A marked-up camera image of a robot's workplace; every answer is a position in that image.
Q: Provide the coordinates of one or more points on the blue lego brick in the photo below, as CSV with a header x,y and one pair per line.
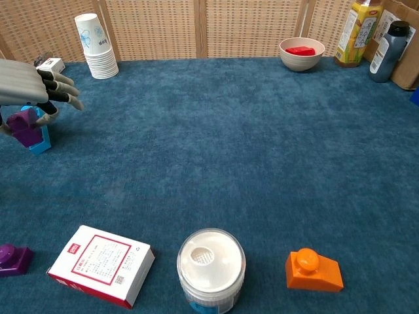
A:
x,y
415,98

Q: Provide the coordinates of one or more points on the red block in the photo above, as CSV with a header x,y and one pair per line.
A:
x,y
299,51

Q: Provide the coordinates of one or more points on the white lidded plastic jar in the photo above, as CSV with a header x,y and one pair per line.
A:
x,y
211,261

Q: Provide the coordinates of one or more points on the small white box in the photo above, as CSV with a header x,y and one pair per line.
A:
x,y
54,63

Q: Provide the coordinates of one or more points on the rattan folding screen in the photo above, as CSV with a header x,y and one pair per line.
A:
x,y
157,29

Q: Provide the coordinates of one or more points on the orange toy block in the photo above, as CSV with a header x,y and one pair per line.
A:
x,y
314,274

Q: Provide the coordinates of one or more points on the beige bowl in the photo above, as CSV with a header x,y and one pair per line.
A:
x,y
301,63

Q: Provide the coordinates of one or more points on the yellow tea bottle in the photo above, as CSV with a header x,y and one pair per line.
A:
x,y
355,39

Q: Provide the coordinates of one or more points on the dark grey bottle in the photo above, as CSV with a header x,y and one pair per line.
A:
x,y
383,62

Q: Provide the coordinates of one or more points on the brown cardboard box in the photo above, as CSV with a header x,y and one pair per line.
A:
x,y
409,65

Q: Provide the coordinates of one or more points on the purple toy block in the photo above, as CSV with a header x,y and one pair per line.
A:
x,y
27,134

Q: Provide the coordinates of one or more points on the blue four-stud toy block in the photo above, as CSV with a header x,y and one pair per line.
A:
x,y
42,147

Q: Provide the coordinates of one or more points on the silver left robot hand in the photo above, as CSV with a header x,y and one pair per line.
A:
x,y
19,83

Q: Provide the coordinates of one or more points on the blue carpet table cover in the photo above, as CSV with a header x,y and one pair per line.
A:
x,y
229,147

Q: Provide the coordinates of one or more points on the stack of white paper cups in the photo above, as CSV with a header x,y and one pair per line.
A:
x,y
95,42

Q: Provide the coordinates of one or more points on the white and red medicine box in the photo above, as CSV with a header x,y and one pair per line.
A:
x,y
98,261

